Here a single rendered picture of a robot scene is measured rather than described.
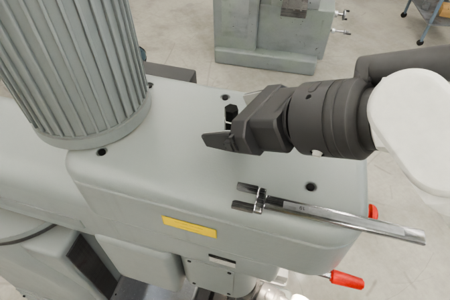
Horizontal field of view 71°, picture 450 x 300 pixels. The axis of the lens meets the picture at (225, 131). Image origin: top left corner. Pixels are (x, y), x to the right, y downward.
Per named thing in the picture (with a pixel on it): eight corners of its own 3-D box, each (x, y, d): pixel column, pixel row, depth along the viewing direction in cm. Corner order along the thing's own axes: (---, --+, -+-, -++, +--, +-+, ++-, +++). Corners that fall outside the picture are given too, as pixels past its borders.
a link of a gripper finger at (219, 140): (201, 128, 45) (233, 130, 40) (211, 146, 46) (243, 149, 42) (194, 135, 44) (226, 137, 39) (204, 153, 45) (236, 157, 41)
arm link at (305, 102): (246, 176, 42) (330, 191, 34) (216, 117, 38) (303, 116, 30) (290, 122, 49) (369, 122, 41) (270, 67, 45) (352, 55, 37)
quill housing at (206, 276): (264, 242, 99) (276, 185, 75) (250, 313, 85) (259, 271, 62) (207, 226, 102) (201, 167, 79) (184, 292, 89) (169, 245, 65)
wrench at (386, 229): (420, 225, 41) (423, 221, 40) (425, 254, 38) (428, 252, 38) (238, 184, 45) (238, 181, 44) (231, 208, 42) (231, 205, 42)
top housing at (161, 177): (344, 163, 67) (369, 109, 56) (340, 290, 50) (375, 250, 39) (144, 120, 76) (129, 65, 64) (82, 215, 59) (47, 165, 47)
